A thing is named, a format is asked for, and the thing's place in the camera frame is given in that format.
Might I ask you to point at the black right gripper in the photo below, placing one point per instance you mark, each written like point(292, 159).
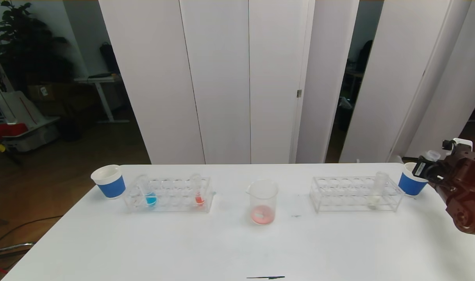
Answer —
point(422, 168)

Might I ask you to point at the test tube with red pigment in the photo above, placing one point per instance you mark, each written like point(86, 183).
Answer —
point(432, 155)
point(199, 200)

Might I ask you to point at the test tube with blue pigment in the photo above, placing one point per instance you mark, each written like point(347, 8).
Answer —
point(151, 200)

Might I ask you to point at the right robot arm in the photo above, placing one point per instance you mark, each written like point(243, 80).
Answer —
point(470, 203)

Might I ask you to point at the test tube with white pigment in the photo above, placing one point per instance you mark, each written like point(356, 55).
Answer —
point(374, 200)

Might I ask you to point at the clear plastic test tube rack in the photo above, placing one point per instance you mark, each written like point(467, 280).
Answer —
point(171, 207)
point(350, 205)

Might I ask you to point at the clear glass beaker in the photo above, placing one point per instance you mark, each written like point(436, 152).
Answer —
point(263, 214)

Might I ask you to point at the blue paper cup white rim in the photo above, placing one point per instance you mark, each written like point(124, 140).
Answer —
point(409, 187)
point(112, 188)

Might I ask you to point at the white folding screen panel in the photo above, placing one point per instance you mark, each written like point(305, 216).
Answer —
point(222, 78)
point(276, 58)
point(468, 58)
point(151, 78)
point(397, 39)
point(327, 47)

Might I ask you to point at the black backpack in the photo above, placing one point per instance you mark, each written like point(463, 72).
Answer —
point(109, 58)

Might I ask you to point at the white office desk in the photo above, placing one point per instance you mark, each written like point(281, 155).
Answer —
point(100, 80)

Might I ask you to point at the brown cardboard box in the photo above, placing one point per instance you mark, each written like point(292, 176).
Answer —
point(46, 93)

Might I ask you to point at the grey plastic crate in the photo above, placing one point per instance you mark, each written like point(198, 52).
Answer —
point(34, 141)

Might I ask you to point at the white panel with red stripe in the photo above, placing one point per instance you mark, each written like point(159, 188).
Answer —
point(22, 111)

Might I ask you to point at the dark green potted plant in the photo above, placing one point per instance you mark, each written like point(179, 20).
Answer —
point(26, 50)

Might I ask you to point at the red plastic bin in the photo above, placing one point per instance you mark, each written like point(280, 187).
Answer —
point(7, 130)

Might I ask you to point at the chrome chair leg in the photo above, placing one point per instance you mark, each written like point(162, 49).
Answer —
point(15, 247)

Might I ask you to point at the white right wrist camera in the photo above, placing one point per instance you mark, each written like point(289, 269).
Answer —
point(464, 143)

